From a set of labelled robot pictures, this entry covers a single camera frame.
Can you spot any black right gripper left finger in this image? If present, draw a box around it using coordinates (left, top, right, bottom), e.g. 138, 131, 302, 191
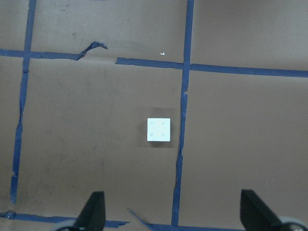
73, 191, 105, 231

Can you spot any white block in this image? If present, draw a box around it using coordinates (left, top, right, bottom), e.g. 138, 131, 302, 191
147, 118, 171, 142

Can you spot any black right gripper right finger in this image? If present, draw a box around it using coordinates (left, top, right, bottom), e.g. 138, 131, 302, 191
240, 190, 285, 231

